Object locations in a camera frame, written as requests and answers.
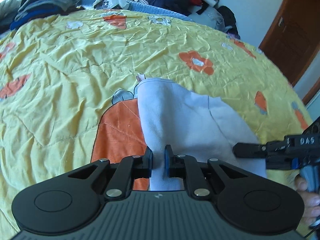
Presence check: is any lavender long sleeve sweater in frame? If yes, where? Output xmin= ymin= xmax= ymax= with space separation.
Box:
xmin=137 ymin=78 xmax=266 ymax=191

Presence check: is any dark clothes heap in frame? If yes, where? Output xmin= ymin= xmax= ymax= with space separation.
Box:
xmin=134 ymin=0 xmax=240 ymax=40

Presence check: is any folded dark clothes stack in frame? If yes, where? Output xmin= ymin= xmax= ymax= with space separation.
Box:
xmin=1 ymin=0 xmax=81 ymax=33

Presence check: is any right hand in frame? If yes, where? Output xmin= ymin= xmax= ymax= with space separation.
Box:
xmin=295 ymin=175 xmax=320 ymax=226

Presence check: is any brown wooden door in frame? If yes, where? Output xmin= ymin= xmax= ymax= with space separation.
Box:
xmin=259 ymin=0 xmax=319 ymax=85

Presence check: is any white crumpled plastic bag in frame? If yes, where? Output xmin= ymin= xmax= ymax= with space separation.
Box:
xmin=93 ymin=0 xmax=129 ymax=9

